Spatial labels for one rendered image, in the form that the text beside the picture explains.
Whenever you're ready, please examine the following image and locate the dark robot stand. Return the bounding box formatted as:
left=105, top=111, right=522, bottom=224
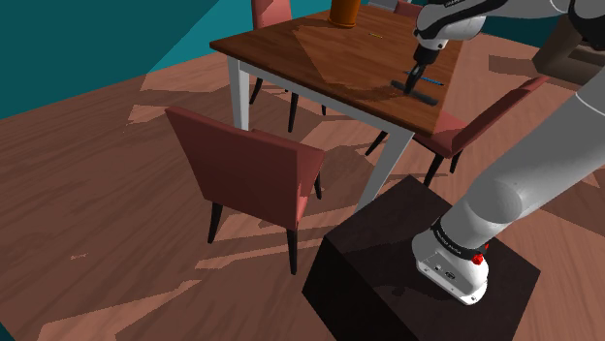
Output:
left=302, top=174, right=542, bottom=341

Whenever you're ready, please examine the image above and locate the blue pen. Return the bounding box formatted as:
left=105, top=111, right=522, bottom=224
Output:
left=403, top=70, right=446, bottom=87

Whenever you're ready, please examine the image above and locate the red chair with black legs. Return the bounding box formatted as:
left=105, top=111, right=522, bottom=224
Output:
left=393, top=0, right=425, bottom=20
left=248, top=0, right=328, bottom=135
left=365, top=75, right=553, bottom=188
left=163, top=105, right=327, bottom=276

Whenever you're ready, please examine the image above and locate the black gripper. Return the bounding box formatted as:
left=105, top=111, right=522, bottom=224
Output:
left=404, top=46, right=441, bottom=94

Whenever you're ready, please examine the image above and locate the orange cylindrical vase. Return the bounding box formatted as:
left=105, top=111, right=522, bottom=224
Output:
left=329, top=0, right=364, bottom=29

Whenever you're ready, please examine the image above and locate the wooden table with white legs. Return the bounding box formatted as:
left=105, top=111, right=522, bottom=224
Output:
left=208, top=3, right=467, bottom=215

